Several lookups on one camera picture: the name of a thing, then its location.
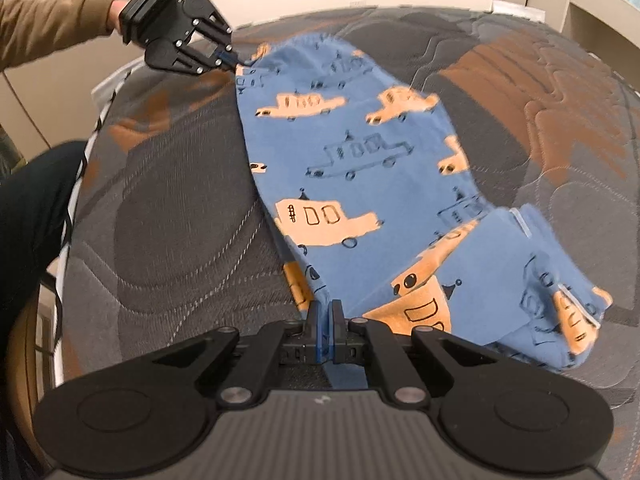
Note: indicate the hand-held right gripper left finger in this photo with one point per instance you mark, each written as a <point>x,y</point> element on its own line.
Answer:
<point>315,332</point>

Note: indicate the brown wooden frame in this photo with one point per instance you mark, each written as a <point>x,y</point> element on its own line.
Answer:
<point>30,360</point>

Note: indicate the grey quilted mattress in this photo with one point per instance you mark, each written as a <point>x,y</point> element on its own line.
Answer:
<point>175,210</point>

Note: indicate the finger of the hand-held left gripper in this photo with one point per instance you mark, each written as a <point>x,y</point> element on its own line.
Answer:
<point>220,35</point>
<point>197,60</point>

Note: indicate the blue boat print pants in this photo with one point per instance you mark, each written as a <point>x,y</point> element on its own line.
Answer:
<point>400,185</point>

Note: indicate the person's dark trouser leg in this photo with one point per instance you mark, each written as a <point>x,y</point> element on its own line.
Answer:
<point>30,210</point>

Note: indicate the person's left forearm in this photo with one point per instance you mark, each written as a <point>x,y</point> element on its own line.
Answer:
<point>50,25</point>

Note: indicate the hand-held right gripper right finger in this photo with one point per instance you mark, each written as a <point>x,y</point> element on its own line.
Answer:
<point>335,332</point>

